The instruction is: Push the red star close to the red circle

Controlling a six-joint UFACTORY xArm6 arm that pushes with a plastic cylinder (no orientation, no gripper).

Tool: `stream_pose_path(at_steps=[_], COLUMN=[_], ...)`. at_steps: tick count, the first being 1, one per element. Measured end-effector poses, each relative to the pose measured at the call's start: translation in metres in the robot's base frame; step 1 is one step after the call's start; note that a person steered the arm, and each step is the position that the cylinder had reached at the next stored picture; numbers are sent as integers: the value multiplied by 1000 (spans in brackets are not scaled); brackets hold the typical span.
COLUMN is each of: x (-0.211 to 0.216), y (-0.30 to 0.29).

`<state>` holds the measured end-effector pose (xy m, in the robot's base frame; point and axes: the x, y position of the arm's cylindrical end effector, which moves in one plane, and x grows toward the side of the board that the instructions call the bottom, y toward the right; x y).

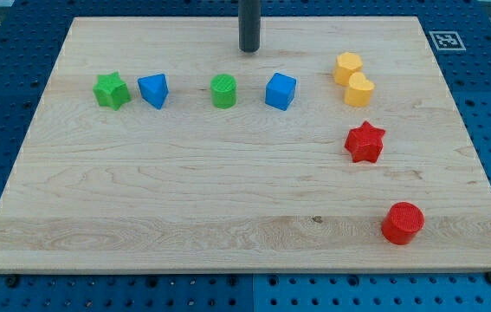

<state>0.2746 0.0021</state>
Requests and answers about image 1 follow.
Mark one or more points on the red cylinder block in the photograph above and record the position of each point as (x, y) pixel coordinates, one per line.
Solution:
(402, 223)

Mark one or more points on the green star block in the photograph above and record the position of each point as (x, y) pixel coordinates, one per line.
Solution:
(111, 91)

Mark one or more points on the black screw front left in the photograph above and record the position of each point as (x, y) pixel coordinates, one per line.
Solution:
(11, 281)

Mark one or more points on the wooden board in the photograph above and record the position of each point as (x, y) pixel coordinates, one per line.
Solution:
(192, 188)

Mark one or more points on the blue cube block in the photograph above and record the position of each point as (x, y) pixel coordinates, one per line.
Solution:
(280, 91)

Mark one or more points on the red star block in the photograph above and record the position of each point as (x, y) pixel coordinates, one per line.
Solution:
(365, 143)

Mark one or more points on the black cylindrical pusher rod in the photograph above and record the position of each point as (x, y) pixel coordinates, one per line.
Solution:
(249, 25)

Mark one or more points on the yellow hexagon block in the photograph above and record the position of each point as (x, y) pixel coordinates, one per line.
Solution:
(345, 65)

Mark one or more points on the green cylinder block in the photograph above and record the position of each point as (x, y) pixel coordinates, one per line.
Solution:
(223, 91)

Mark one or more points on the white fiducial marker tag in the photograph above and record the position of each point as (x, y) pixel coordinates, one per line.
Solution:
(447, 40)

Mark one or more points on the yellow heart block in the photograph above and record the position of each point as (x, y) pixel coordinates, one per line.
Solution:
(359, 90)

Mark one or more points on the blue triangle block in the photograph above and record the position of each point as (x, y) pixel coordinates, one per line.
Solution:
(154, 89)

